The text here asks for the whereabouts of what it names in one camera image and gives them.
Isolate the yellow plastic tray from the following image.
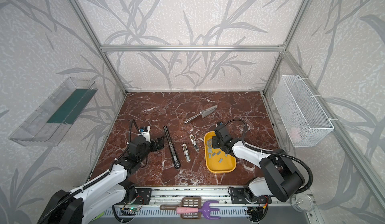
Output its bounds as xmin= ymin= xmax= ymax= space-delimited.
xmin=204 ymin=131 xmax=237 ymax=174

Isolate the small beige stapler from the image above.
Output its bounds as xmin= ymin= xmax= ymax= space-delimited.
xmin=189 ymin=134 xmax=199 ymax=152
xmin=182 ymin=143 xmax=191 ymax=163

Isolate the black stapler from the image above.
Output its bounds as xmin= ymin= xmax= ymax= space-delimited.
xmin=163 ymin=126 xmax=180 ymax=169

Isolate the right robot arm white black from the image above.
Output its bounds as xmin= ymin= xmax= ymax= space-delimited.
xmin=214 ymin=119 xmax=314 ymax=203

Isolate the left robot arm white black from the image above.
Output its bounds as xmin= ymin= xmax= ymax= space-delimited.
xmin=38 ymin=135 xmax=164 ymax=224

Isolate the silver metal trowel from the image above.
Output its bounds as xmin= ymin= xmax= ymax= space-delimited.
xmin=184 ymin=105 xmax=218 ymax=124

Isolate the brown toy spatula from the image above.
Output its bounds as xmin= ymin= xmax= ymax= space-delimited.
xmin=159 ymin=197 xmax=202 ymax=219

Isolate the pink object in basket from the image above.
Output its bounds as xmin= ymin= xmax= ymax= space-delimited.
xmin=289 ymin=127 xmax=301 ymax=143

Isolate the green sponge in bin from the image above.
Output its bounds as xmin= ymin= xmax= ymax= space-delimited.
xmin=47 ymin=89 xmax=98 ymax=125

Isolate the round metal tin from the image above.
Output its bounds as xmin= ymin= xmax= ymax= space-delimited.
xmin=290 ymin=193 xmax=314 ymax=213

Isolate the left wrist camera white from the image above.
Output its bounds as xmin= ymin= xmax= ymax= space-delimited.
xmin=139 ymin=126 xmax=151 ymax=142

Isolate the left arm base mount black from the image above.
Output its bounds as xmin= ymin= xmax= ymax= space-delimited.
xmin=130 ymin=188 xmax=152 ymax=205

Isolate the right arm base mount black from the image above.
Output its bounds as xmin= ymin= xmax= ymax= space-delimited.
xmin=228 ymin=187 xmax=272 ymax=205

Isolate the purple toy rake pink handle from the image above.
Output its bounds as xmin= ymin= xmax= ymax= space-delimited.
xmin=175 ymin=200 xmax=221 ymax=221

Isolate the white wire mesh basket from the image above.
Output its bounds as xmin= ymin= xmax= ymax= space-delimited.
xmin=273 ymin=75 xmax=334 ymax=148

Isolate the clear plastic wall bin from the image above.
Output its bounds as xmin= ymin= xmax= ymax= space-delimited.
xmin=9 ymin=77 xmax=98 ymax=147

